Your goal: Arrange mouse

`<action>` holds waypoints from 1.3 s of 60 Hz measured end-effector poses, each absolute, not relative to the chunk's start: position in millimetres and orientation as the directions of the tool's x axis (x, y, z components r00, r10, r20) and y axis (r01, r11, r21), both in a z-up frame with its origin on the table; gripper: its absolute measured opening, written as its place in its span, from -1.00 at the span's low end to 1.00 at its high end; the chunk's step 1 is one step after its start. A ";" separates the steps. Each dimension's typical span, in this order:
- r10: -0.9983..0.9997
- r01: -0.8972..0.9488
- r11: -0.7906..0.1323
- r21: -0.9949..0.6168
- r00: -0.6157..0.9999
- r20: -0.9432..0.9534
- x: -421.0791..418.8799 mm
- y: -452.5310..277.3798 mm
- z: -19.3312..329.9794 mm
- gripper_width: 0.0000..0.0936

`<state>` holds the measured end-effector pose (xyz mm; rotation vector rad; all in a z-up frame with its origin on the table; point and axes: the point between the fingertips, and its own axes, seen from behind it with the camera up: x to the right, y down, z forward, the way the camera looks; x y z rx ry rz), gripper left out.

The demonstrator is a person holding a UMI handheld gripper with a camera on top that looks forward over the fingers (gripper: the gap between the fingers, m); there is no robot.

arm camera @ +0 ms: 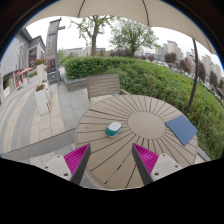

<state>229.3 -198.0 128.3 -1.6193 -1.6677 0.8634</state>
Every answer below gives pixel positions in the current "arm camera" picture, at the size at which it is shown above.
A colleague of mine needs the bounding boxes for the distant apartment buildings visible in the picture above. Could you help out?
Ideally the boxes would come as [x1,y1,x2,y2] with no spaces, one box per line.
[63,39,224,83]

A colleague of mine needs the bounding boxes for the grey stone curb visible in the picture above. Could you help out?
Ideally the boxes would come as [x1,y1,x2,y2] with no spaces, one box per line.
[0,128,78,162]

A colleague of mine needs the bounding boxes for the tall white flower planter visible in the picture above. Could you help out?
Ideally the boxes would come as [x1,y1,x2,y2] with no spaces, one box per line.
[34,58,48,83]
[34,83,51,116]

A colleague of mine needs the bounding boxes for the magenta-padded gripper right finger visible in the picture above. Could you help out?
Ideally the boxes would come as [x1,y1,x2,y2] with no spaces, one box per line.
[131,143,184,186]

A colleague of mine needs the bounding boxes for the dark curved umbrella pole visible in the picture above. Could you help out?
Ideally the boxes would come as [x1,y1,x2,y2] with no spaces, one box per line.
[184,38,200,117]

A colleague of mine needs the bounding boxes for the bare-trunk leafy tree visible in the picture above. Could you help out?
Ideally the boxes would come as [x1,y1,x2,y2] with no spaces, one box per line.
[69,14,116,57]

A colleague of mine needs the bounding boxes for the round-crowned green tree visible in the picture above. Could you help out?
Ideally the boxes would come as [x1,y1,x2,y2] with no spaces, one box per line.
[109,18,159,58]

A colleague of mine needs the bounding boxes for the tall grey sign pillar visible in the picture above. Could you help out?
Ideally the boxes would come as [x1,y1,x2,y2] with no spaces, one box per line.
[45,18,67,86]

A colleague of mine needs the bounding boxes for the white and teal computer mouse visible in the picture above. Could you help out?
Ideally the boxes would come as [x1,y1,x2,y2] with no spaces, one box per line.
[104,121,123,138]

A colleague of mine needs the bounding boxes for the green hedge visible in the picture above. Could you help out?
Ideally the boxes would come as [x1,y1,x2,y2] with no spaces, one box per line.
[63,55,224,161]

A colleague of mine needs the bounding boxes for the slatted wooden chair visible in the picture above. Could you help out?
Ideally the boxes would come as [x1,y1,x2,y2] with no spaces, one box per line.
[85,73,129,108]

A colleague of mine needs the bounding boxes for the blue mouse pad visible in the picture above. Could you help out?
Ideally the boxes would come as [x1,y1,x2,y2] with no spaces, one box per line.
[164,114,199,147]

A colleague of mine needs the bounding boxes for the beige patio umbrella canopy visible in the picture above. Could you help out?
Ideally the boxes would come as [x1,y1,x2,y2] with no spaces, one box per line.
[24,0,218,56]

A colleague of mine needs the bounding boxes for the grey shopfront building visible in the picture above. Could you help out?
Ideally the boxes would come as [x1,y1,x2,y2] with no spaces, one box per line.
[0,28,48,101]

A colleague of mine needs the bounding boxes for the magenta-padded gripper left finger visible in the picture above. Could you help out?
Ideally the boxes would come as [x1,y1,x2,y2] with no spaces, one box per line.
[42,143,92,186]

